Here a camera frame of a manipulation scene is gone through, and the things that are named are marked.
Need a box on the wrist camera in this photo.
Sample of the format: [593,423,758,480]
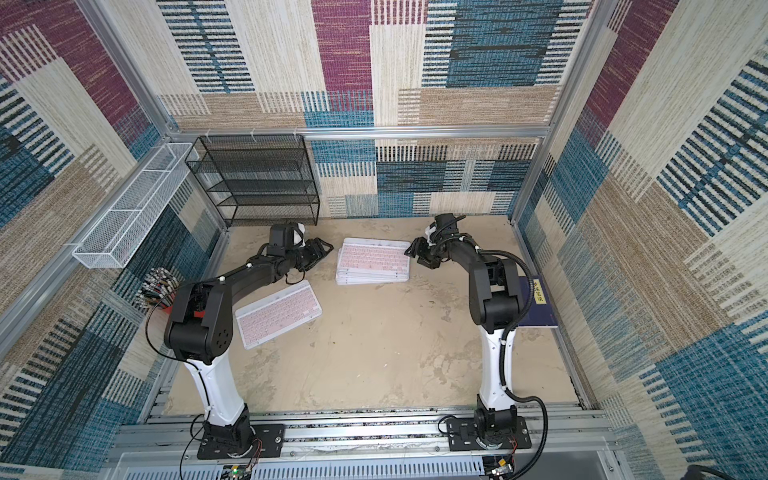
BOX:
[426,213,466,244]
[266,222,306,257]

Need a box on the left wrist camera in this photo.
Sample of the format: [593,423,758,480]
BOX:
[266,222,306,257]

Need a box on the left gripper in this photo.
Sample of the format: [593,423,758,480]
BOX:
[288,238,337,273]

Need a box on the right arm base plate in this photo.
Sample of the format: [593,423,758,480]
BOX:
[437,415,533,451]

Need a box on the dark blue notebook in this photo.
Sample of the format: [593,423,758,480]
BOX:
[519,276,558,328]

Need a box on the black wire shelf rack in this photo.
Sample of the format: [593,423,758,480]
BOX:
[185,134,321,227]

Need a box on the white mesh wall basket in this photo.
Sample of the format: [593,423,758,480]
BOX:
[73,143,192,269]

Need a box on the bundle of pens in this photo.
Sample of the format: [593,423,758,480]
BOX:
[134,267,180,309]

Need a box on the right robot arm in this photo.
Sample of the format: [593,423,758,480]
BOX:
[405,233,549,450]

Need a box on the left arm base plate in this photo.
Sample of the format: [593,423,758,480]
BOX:
[196,424,285,461]

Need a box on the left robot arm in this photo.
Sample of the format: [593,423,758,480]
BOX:
[163,222,333,459]

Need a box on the pink keyboard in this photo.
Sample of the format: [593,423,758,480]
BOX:
[235,280,322,350]
[336,237,410,285]

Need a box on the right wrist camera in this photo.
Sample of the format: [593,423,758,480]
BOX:
[426,213,466,244]

